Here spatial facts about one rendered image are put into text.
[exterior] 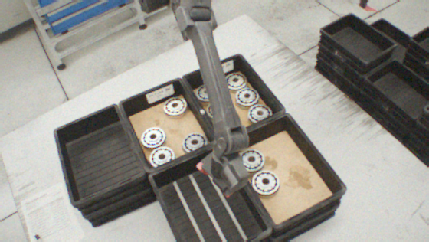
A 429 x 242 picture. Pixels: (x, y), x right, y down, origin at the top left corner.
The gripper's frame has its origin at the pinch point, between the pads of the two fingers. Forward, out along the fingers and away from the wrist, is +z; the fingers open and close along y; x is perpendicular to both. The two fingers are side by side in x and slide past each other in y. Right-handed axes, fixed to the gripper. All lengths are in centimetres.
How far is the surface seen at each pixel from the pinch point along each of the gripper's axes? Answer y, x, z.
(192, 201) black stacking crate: -6.8, -5.1, 20.8
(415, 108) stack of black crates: 32, 138, 54
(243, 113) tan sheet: -21.9, 37.8, 20.8
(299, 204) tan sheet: 22.3, 21.0, 15.3
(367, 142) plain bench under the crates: 25, 71, 26
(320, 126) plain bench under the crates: 4, 64, 29
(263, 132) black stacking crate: -7.3, 32.8, 13.1
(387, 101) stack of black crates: 17, 124, 50
